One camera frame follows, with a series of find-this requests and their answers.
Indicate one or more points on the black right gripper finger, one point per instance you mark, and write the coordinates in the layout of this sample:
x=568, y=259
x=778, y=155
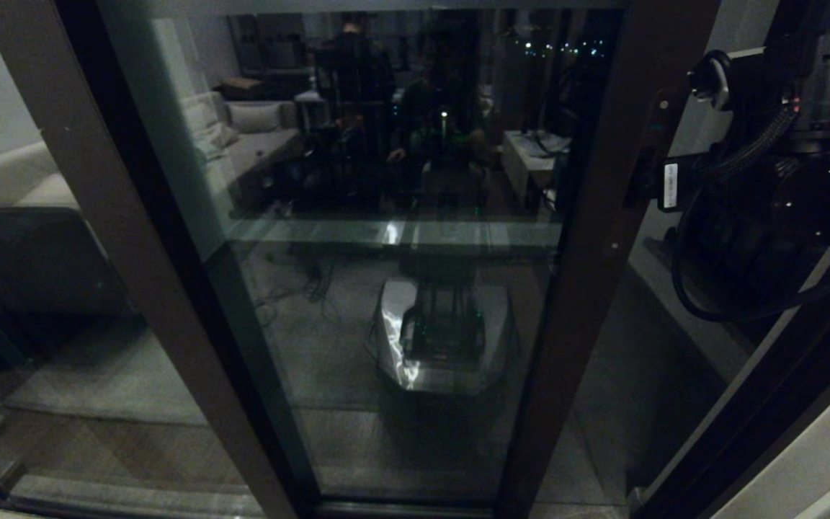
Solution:
x=648, y=194
x=649, y=164

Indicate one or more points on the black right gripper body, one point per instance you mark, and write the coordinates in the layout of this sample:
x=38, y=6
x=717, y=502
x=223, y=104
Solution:
x=725, y=209

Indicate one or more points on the brown framed sliding glass door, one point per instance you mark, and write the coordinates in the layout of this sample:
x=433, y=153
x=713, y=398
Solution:
x=588, y=288

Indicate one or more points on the black side window railing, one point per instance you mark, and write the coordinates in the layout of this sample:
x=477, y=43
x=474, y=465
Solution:
x=818, y=11

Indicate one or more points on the dark brown door jamb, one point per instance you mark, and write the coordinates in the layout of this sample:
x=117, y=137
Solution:
x=768, y=447

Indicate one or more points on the brown framed fixed glass panel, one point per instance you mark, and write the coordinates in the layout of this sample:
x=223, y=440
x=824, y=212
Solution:
x=105, y=216

